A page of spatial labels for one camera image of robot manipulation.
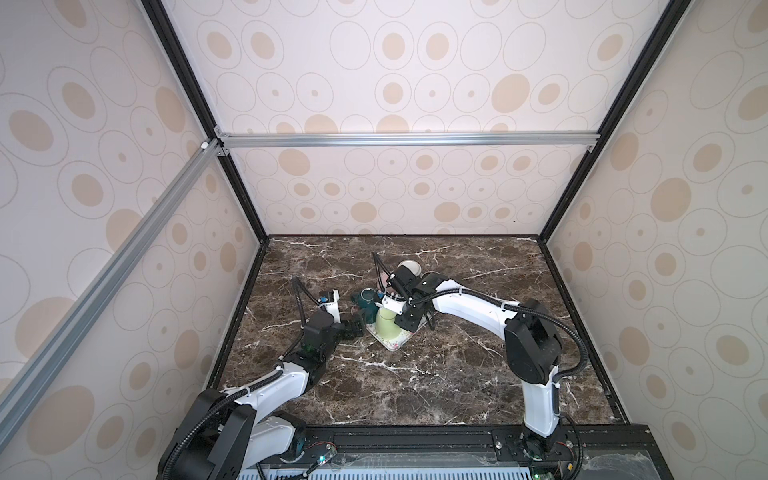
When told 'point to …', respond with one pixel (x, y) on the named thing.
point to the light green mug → (386, 326)
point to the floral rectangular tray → (394, 344)
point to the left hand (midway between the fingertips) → (361, 307)
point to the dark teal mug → (365, 301)
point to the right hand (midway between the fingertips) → (404, 317)
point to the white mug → (413, 266)
